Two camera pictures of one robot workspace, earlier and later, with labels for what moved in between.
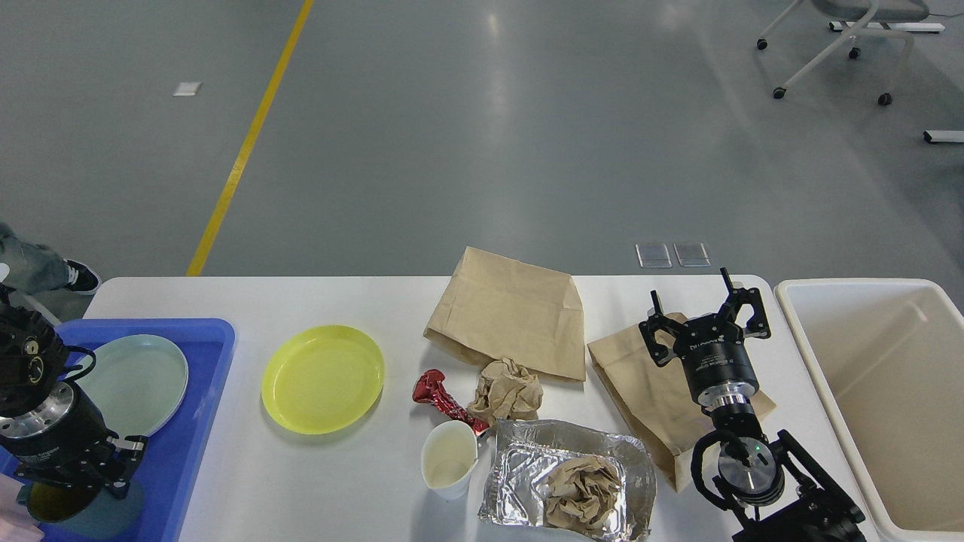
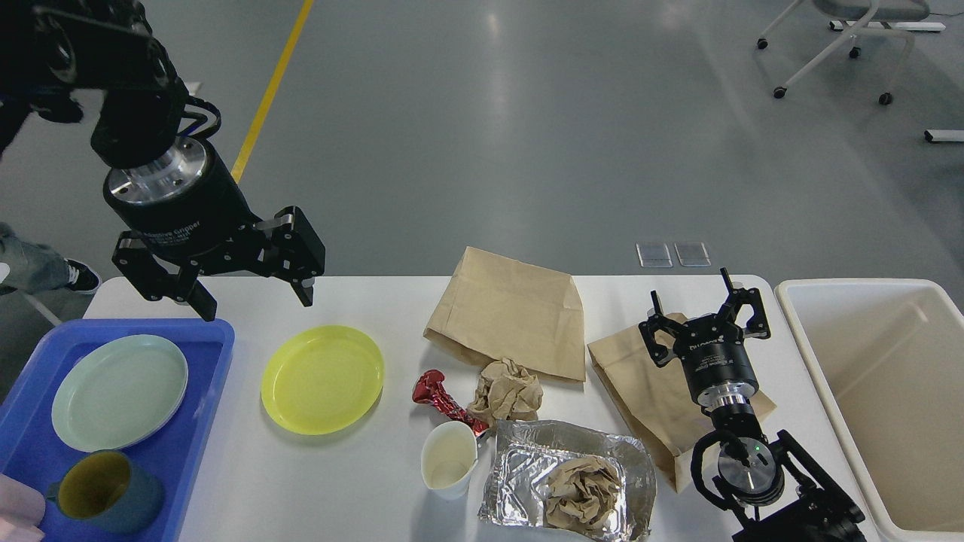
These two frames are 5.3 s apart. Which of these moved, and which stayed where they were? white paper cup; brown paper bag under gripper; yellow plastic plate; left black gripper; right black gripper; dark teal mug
Moved: dark teal mug; left black gripper
Stayed: yellow plastic plate; right black gripper; brown paper bag under gripper; white paper cup
